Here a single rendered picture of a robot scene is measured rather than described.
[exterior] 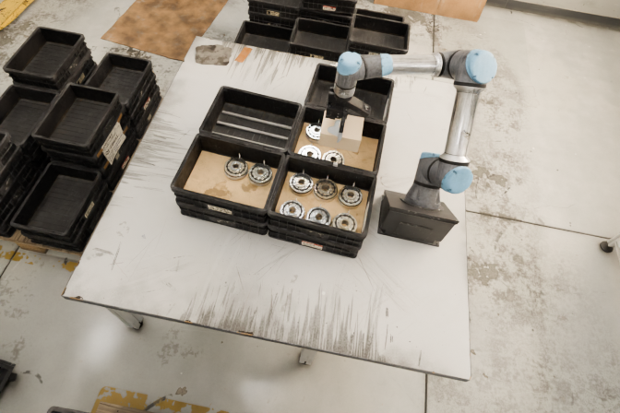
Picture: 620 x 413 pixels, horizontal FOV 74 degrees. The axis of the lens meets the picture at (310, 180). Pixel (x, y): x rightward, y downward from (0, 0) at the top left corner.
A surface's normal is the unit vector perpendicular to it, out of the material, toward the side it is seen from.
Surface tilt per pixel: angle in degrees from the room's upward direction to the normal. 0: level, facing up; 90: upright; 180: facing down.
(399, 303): 0
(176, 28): 0
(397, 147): 0
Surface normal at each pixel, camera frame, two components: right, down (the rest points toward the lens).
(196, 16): 0.08, -0.54
